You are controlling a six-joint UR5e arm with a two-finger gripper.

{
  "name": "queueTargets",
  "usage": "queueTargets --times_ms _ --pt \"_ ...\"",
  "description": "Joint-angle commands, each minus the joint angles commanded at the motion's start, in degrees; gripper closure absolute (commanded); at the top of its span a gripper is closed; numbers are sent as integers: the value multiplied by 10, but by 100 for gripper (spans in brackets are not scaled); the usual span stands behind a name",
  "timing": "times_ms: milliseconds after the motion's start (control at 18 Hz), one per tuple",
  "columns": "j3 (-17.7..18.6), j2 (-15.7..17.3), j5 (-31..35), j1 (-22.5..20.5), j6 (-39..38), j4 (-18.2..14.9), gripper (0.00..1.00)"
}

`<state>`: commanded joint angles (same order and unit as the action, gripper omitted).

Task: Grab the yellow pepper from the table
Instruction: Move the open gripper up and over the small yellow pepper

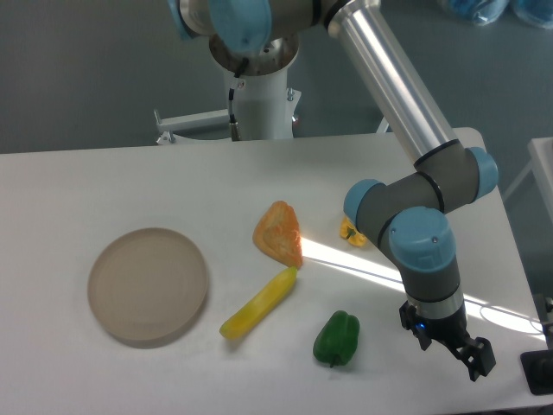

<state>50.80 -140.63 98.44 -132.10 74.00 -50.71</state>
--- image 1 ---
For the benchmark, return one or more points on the yellow corn cob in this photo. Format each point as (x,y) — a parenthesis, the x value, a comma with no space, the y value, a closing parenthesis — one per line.
(252,313)

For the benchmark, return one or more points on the white side table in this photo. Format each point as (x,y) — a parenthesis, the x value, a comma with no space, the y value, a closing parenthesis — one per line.
(540,166)

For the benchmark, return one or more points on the black device at edge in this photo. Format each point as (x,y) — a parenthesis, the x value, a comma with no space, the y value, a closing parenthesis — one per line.
(537,365)

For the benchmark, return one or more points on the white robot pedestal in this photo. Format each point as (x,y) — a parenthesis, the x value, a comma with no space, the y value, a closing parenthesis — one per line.
(260,105)

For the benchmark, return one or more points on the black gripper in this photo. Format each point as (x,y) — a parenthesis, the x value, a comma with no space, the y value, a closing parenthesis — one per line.
(451,331)

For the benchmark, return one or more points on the beige round plate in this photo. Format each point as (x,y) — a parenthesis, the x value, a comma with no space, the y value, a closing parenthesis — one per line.
(147,287)

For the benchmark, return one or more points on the yellow bell pepper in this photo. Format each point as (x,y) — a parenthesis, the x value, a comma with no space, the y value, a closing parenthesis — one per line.
(350,233)

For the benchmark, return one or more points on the orange bread slice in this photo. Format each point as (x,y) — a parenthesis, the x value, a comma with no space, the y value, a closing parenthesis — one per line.
(277,235)

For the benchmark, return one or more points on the green bell pepper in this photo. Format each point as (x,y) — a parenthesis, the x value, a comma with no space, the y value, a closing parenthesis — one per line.
(337,342)

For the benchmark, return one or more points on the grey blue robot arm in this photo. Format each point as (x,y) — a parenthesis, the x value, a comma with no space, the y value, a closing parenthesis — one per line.
(405,220)

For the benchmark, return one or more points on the blue plastic bag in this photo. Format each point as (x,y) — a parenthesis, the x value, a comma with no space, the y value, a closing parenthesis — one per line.
(536,13)

